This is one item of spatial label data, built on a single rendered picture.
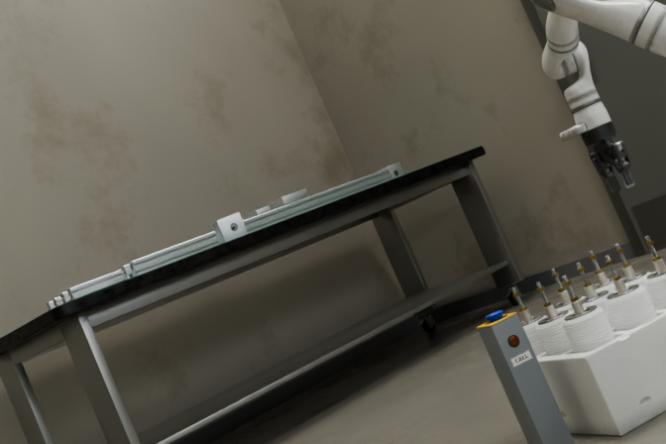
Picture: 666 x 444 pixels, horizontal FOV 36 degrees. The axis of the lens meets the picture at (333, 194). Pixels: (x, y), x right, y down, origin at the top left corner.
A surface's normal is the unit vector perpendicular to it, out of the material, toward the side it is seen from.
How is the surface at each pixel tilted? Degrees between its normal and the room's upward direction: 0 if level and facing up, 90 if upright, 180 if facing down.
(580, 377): 90
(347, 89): 90
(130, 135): 90
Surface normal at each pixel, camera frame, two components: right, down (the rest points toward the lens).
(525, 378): 0.30, -0.19
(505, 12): -0.68, 0.26
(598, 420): -0.87, 0.36
